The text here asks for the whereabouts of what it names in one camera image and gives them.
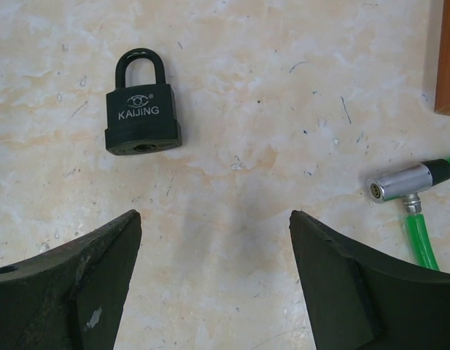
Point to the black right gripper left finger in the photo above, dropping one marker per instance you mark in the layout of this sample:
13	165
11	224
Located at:
72	296

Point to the wooden compartment tray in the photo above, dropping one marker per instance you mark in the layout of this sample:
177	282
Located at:
442	91

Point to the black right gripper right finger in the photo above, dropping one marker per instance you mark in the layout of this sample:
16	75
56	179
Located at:
360	298

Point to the black Kaijing padlock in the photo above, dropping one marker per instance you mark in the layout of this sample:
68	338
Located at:
141	119

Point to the green cable lock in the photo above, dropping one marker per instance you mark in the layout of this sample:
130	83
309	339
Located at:
406	184

